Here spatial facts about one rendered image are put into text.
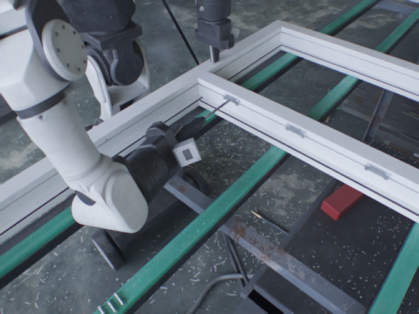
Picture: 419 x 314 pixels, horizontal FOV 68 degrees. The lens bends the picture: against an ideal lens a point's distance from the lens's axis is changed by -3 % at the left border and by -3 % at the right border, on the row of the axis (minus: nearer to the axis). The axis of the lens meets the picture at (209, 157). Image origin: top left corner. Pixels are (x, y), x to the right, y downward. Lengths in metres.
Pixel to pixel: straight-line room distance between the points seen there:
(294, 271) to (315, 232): 0.35
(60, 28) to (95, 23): 0.41
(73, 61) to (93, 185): 0.17
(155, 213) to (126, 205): 0.98
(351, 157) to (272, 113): 0.20
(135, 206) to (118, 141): 0.29
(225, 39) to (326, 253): 0.64
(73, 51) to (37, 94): 0.07
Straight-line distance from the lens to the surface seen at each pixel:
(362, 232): 1.03
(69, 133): 0.46
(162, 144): 0.63
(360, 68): 1.10
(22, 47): 0.46
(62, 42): 0.45
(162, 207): 1.50
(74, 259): 1.71
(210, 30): 0.89
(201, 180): 1.59
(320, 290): 0.64
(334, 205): 1.00
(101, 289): 1.59
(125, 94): 1.06
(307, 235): 0.97
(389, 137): 1.35
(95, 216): 0.55
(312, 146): 0.75
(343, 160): 0.73
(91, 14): 0.85
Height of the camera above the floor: 1.40
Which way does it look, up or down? 46 degrees down
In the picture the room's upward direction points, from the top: 2 degrees counter-clockwise
